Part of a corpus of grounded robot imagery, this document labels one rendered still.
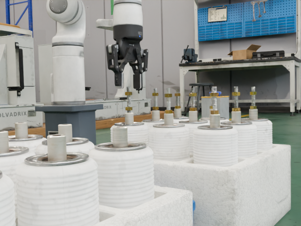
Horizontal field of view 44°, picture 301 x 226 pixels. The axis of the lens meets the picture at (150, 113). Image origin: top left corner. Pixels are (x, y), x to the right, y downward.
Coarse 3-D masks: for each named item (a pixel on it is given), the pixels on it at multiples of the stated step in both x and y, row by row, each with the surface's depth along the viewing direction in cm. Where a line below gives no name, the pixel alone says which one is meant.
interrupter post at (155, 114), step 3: (153, 111) 102; (156, 111) 102; (159, 111) 103; (153, 114) 102; (156, 114) 102; (159, 114) 103; (153, 117) 102; (156, 117) 102; (159, 117) 103; (153, 120) 102; (156, 120) 102; (159, 120) 103
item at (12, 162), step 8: (32, 152) 52; (0, 160) 47; (8, 160) 48; (16, 160) 48; (0, 168) 47; (8, 168) 47; (16, 168) 48; (8, 176) 48; (16, 184) 48; (16, 192) 48; (16, 200) 48; (16, 208) 48
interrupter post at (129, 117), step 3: (126, 114) 93; (129, 114) 92; (132, 114) 93; (126, 117) 93; (129, 117) 93; (132, 117) 93; (126, 120) 93; (129, 120) 93; (132, 120) 93; (126, 123) 93; (129, 123) 93; (132, 123) 93
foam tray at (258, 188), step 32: (160, 160) 82; (192, 160) 82; (256, 160) 80; (288, 160) 100; (192, 192) 75; (224, 192) 71; (256, 192) 79; (288, 192) 100; (224, 224) 71; (256, 224) 79
